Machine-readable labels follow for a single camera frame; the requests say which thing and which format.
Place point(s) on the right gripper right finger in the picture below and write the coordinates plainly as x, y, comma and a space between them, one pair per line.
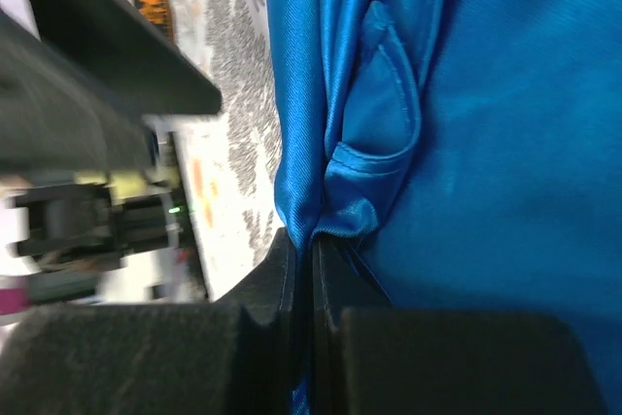
373, 358

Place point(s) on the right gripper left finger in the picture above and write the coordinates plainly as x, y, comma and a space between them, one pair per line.
232, 356

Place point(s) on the blue cloth napkin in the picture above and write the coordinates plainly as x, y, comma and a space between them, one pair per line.
468, 150

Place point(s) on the floral tablecloth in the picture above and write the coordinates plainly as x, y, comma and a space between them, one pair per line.
231, 159

